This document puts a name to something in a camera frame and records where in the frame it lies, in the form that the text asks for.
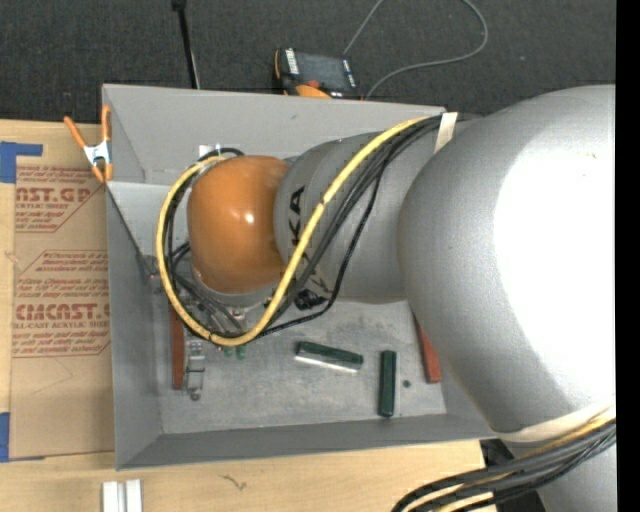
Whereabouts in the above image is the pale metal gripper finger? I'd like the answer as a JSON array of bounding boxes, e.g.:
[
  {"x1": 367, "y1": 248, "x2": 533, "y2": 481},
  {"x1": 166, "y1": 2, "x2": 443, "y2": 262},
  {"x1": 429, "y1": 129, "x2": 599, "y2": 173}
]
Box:
[{"x1": 185, "y1": 340, "x2": 207, "y2": 402}]

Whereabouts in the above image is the red-brown flat block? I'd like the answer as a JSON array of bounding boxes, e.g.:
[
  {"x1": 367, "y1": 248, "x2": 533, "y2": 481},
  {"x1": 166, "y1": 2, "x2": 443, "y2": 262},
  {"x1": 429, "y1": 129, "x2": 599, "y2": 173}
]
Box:
[
  {"x1": 168, "y1": 303, "x2": 186, "y2": 392},
  {"x1": 411, "y1": 313, "x2": 444, "y2": 385}
]

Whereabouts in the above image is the black cylinder on white bracket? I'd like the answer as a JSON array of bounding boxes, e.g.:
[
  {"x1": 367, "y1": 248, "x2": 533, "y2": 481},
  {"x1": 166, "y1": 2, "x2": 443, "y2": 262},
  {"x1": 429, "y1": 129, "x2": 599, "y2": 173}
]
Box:
[{"x1": 263, "y1": 288, "x2": 324, "y2": 312}]

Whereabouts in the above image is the grey metal bin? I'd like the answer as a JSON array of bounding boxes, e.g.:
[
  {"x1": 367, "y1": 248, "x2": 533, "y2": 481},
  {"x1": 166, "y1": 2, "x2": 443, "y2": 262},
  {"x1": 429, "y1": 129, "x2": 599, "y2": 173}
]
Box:
[{"x1": 101, "y1": 83, "x2": 499, "y2": 472}]

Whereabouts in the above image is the brown cardboard board red print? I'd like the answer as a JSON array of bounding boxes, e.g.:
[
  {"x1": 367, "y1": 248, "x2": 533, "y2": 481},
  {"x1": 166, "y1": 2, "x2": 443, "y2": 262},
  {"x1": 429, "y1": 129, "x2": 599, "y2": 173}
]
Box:
[{"x1": 0, "y1": 118, "x2": 118, "y2": 464}]

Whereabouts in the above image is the dark green flat block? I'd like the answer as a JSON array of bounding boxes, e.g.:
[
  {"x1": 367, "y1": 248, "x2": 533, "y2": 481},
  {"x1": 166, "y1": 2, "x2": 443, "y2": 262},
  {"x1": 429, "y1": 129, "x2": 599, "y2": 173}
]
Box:
[
  {"x1": 293, "y1": 340, "x2": 365, "y2": 374},
  {"x1": 376, "y1": 349, "x2": 398, "y2": 419}
]

